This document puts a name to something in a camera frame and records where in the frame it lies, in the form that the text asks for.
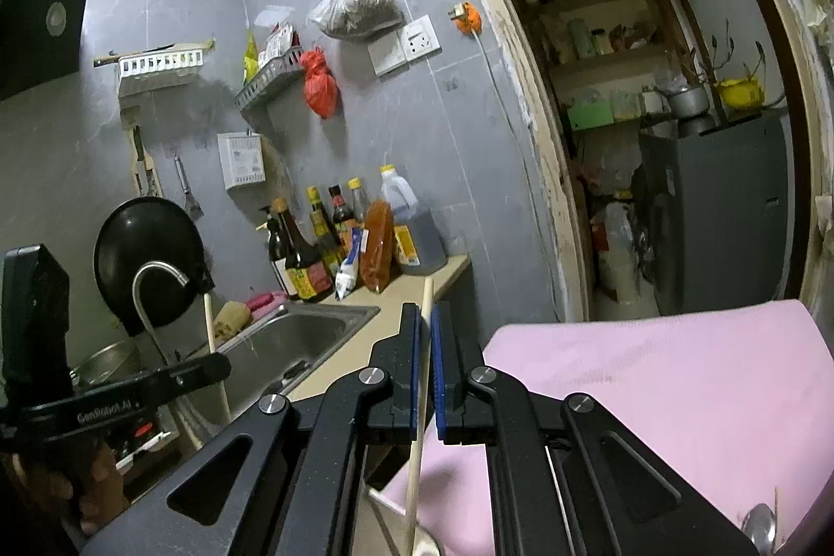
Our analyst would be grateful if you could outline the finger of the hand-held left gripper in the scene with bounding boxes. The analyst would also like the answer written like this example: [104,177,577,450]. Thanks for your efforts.
[147,352,233,401]

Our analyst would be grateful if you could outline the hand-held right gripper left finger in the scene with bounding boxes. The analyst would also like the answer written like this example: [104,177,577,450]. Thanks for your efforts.
[81,302,423,556]

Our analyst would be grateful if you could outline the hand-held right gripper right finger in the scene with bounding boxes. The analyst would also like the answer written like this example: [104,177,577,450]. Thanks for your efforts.
[430,301,761,556]

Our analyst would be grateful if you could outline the person's left hand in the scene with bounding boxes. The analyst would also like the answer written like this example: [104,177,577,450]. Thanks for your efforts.
[0,437,132,538]

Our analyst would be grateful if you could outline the beige kitchen counter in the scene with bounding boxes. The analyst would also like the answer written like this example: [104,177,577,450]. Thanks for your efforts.
[285,253,474,404]

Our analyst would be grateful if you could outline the loofah sponge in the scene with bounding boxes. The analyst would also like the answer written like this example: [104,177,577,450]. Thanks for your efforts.
[213,300,252,344]

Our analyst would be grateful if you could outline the steel wok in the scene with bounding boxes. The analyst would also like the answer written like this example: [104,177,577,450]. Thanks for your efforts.
[70,337,145,388]

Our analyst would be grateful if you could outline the pink soap dish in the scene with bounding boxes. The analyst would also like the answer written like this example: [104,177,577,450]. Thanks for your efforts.
[246,289,289,322]

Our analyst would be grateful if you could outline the steel sink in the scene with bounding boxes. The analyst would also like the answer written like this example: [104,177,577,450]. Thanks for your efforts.
[194,302,383,422]

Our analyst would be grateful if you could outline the chrome faucet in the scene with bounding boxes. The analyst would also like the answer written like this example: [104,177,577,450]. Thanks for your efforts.
[131,261,200,365]

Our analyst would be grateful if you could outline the blue and white packet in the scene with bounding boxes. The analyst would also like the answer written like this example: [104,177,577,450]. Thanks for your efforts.
[334,226,365,302]

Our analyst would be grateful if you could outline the large dark oil jug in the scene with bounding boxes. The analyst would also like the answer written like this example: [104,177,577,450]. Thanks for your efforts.
[378,163,449,277]

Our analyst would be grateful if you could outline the black wok pan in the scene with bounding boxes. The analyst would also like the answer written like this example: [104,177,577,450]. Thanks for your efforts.
[92,195,216,336]

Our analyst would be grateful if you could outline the dark sauce bottle red label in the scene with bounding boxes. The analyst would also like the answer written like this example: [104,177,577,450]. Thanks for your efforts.
[272,197,335,303]

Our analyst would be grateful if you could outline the dark-capped sauce bottle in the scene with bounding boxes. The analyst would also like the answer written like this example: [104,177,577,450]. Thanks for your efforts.
[327,184,357,245]

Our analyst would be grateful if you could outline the yellow-capped sauce bottle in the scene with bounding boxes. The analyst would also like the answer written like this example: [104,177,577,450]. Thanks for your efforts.
[305,185,347,271]

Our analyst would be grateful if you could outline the clear bottle yellow cap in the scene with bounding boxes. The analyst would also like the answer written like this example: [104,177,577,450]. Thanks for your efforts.
[347,176,370,232]

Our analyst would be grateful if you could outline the hanging metal spatula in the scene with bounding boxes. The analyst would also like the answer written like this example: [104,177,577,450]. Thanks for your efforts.
[172,153,205,222]

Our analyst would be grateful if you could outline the white plastic bag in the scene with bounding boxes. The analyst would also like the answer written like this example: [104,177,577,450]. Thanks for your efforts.
[589,200,659,303]

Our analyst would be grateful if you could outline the pink tablecloth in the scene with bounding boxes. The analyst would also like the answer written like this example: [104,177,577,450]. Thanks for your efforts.
[381,299,826,556]

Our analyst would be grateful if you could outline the green box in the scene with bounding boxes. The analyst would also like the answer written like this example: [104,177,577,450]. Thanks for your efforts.
[566,99,616,133]

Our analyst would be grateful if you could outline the red plastic bag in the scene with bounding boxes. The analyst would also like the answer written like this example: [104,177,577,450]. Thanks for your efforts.
[300,46,340,120]

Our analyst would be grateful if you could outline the black range hood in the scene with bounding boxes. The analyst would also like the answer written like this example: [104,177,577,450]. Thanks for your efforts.
[0,0,112,105]

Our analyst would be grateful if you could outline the grey corner shelf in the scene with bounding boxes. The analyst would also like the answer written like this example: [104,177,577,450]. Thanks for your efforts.
[234,46,308,112]

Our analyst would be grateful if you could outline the grey cabinet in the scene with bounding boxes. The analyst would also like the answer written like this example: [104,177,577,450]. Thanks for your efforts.
[637,109,793,318]

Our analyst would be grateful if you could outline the yellow-green snack packet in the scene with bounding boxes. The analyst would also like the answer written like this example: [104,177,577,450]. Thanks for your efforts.
[242,29,260,83]

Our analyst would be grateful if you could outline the red and white packets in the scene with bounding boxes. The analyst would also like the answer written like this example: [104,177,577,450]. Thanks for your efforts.
[259,22,301,69]

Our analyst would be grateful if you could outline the orange plug holder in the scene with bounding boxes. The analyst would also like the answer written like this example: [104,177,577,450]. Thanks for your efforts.
[447,0,484,36]

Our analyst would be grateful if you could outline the pale green jar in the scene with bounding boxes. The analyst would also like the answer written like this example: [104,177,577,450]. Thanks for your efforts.
[566,18,594,61]

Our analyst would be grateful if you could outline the metal pot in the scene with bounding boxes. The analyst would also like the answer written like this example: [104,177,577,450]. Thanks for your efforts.
[664,85,712,120]

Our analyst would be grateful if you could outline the yellow bowl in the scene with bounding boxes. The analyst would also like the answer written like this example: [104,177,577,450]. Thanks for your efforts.
[716,77,765,112]

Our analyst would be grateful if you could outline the dry plant twigs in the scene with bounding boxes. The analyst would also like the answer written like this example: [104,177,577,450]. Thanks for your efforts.
[677,18,767,89]

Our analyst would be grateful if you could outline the white wall box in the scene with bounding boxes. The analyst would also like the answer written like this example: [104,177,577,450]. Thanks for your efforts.
[216,130,267,190]

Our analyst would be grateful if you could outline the white power cable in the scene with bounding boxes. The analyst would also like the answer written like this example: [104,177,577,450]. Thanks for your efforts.
[475,31,556,245]

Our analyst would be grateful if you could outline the worn wooden door frame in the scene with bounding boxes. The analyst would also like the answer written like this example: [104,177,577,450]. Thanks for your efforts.
[415,0,834,324]

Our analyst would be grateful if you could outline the white wall switch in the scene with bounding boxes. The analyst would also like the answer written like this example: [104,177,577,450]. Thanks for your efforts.
[367,38,410,78]

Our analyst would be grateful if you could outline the white wall socket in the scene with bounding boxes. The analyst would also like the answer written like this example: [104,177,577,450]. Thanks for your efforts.
[398,13,443,63]

